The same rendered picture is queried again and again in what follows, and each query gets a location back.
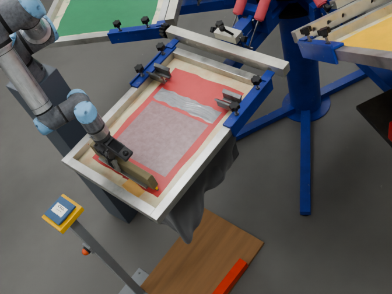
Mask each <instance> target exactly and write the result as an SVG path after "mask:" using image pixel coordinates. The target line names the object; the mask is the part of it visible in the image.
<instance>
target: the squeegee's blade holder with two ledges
mask: <svg viewBox="0 0 392 294"><path fill-rule="evenodd" d="M98 159H99V160H100V161H102V162H103V163H105V164H106V165H108V164H107V163H106V160H105V159H103V158H102V157H99V158H98ZM119 173H121V174H123V175H124V176H126V177H128V178H129V179H131V180H132V181H134V182H136V183H137V184H139V185H140V186H142V187H143V188H145V189H147V188H148V186H147V185H146V184H144V183H143V182H141V181H139V180H138V179H136V178H135V177H133V176H131V175H130V174H128V173H126V172H125V171H123V170H121V172H119Z"/></svg>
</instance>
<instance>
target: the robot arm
mask: <svg viewBox="0 0 392 294"><path fill-rule="evenodd" d="M58 39H59V35H58V32H57V30H56V28H55V26H54V25H53V23H52V21H51V20H50V18H49V17H48V16H46V9H45V7H44V6H43V4H42V3H41V1H40V0H0V67H1V69H2V70H3V71H4V73H5V74H6V76H7V77H8V78H9V80H10V81H11V82H12V84H13V85H14V87H15V88H16V90H17V91H18V92H19V94H20V95H21V96H22V98H23V99H24V101H25V102H26V103H27V105H28V106H29V107H30V109H31V111H32V112H33V113H34V115H35V116H36V118H35V119H34V120H33V122H34V124H35V126H36V127H37V129H38V130H39V132H40V133H41V134H42V135H47V134H49V133H51V132H53V131H55V130H56V129H58V128H59V127H61V126H63V125H64V124H66V123H68V122H70V121H71V120H73V119H74V118H76V119H77V120H78V121H79V122H80V123H81V125H82V126H83V128H84V129H85V131H86V132H87V133H88V134H89V138H91V139H92V140H93V141H94V142H95V144H94V145H93V147H94V148H95V150H96V151H97V153H98V154H100V155H102V156H104V157H105V158H106V163H107V164H108V165H109V166H110V167H112V168H113V169H114V170H115V171H117V172H121V169H120V167H119V165H118V164H117V159H115V157H116V156H118V157H119V158H120V159H122V160H123V161H125V162H127V161H128V159H129V158H130V157H131V156H132V154H133V151H131V150H130V149H128V148H127V147H126V146H125V145H123V144H122V143H121V142H119V141H118V140H116V139H115V138H113V137H112V136H111V135H110V131H109V128H108V127H107V125H106V123H105V122H104V121H103V119H102V118H101V116H100V114H99V113H98V112H97V110H96V108H95V106H94V105H93V104H92V102H91V101H90V99H89V96H88V95H87V94H86V93H85V92H84V91H83V90H81V89H74V90H71V91H70V92H69V93H68V95H67V100H66V101H63V102H62V103H60V104H59V105H57V106H55V107H54V106H53V104H52V103H51V102H50V100H49V98H48V97H47V96H46V94H45V93H44V91H43V90H42V88H41V87H40V85H39V83H40V82H41V81H42V80H43V79H44V77H45V75H46V69H45V67H44V65H43V64H42V63H40V62H38V60H36V59H34V58H33V57H32V54H34V53H36V52H38V51H40V50H41V49H43V48H44V47H46V46H48V45H50V44H52V43H54V42H55V41H57V40H58Z"/></svg>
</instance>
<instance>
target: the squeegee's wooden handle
mask: <svg viewBox="0 0 392 294"><path fill-rule="evenodd" d="M94 144H95V142H94V141H93V142H92V143H91V144H90V147H91V148H92V149H93V151H94V152H95V154H96V155H97V156H99V157H102V158H103V159H106V158H105V157H104V156H102V155H100V154H98V153H97V151H96V150H95V148H94V147H93V145H94ZM115 159H117V164H118V165H119V167H120V169H121V170H123V171H125V172H126V173H128V174H130V175H131V176H133V177H135V178H136V179H138V180H139V181H141V182H143V183H144V184H146V185H147V186H148V187H150V188H151V189H153V190H154V189H155V188H156V187H157V186H158V183H157V181H156V180H155V178H154V177H153V175H152V174H150V173H148V172H147V171H145V170H143V169H142V168H140V167H138V166H137V165H135V164H133V163H131V162H130V161H127V162H125V161H123V160H122V159H120V158H119V157H118V156H116V157H115Z"/></svg>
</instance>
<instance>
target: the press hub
mask: <svg viewBox="0 0 392 294"><path fill-rule="evenodd" d="M276 1H289V4H288V5H287V6H286V8H285V9H284V10H283V11H282V12H281V13H280V14H279V16H278V17H279V19H282V20H281V21H280V22H279V29H280V34H281V41H282V49H283V57H284V61H288V62H289V66H290V71H289V72H288V74H287V75H286V77H287V81H288V89H289V93H288V94H287V95H286V96H285V98H284V99H283V102H282V106H285V105H287V104H289V103H291V105H292V106H293V107H294V108H295V111H296V112H294V113H292V114H290V115H288V116H287V117H288V118H290V119H291V120H293V121H297V122H301V110H303V111H306V110H310V122H312V121H316V120H318V119H320V118H321V117H323V116H324V115H325V114H326V113H327V112H328V110H329V109H330V104H331V101H330V97H329V96H327V97H325V98H323V99H321V93H320V77H319V62H318V61H316V60H313V59H307V58H303V57H302V54H301V52H300V48H299V46H298V43H295V42H294V40H293V37H292V34H291V32H292V31H294V30H296V29H298V28H300V27H302V26H304V25H306V24H308V23H310V19H309V18H308V17H307V15H308V13H307V11H306V10H305V9H304V8H303V7H302V6H301V5H300V4H299V3H298V0H276Z"/></svg>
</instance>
